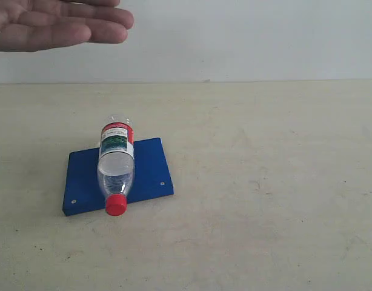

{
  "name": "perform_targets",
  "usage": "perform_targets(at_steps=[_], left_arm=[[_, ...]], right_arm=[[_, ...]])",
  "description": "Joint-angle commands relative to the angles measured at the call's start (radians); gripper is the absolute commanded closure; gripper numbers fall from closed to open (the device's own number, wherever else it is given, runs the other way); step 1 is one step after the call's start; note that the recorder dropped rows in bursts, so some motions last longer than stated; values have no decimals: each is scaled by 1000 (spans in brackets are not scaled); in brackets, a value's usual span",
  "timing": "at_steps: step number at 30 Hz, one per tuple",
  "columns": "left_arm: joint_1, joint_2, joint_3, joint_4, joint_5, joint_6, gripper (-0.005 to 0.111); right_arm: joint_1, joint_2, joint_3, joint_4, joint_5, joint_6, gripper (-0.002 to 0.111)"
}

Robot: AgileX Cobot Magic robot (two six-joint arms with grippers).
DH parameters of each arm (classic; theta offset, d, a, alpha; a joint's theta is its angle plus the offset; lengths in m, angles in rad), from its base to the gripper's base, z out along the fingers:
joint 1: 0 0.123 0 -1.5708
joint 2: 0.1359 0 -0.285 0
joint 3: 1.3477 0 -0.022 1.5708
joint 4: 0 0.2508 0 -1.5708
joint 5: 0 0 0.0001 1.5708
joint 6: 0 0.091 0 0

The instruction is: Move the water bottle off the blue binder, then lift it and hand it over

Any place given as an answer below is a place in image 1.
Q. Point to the person's bare hand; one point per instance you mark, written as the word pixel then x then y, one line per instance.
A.
pixel 32 26

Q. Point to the clear plastic water bottle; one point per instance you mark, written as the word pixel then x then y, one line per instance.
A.
pixel 116 163

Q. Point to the blue ring binder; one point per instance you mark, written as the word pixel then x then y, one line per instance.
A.
pixel 152 178

